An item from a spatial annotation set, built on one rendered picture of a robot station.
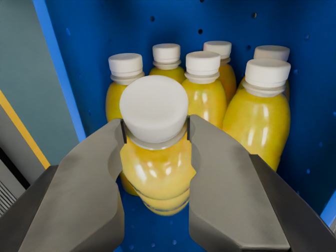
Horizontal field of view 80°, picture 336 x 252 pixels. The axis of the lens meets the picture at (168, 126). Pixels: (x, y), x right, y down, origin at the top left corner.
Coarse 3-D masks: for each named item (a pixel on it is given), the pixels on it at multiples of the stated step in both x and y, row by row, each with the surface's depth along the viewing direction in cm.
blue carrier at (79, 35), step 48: (48, 0) 15; (96, 0) 23; (144, 0) 27; (192, 0) 29; (240, 0) 28; (288, 0) 25; (48, 48) 16; (96, 48) 24; (144, 48) 30; (192, 48) 33; (240, 48) 31; (96, 96) 25; (288, 144) 30; (144, 240) 30; (192, 240) 29
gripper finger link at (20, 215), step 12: (48, 168) 8; (36, 180) 8; (48, 180) 8; (24, 192) 7; (36, 192) 7; (12, 204) 7; (24, 204) 7; (36, 204) 7; (0, 216) 6; (12, 216) 6; (24, 216) 6; (0, 228) 6; (12, 228) 6; (24, 228) 6; (0, 240) 6; (12, 240) 6
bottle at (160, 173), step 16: (128, 144) 13; (144, 144) 12; (160, 144) 12; (176, 144) 13; (128, 160) 14; (144, 160) 13; (160, 160) 13; (176, 160) 13; (128, 176) 15; (144, 176) 14; (160, 176) 14; (176, 176) 14; (192, 176) 16; (144, 192) 16; (160, 192) 15; (176, 192) 16; (160, 208) 21; (176, 208) 23
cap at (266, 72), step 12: (252, 60) 20; (264, 60) 20; (276, 60) 20; (252, 72) 19; (264, 72) 18; (276, 72) 18; (288, 72) 19; (252, 84) 20; (264, 84) 19; (276, 84) 19
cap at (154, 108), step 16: (144, 80) 12; (160, 80) 12; (128, 96) 11; (144, 96) 11; (160, 96) 11; (176, 96) 11; (128, 112) 11; (144, 112) 11; (160, 112) 11; (176, 112) 11; (128, 128) 12; (144, 128) 10; (160, 128) 10; (176, 128) 11
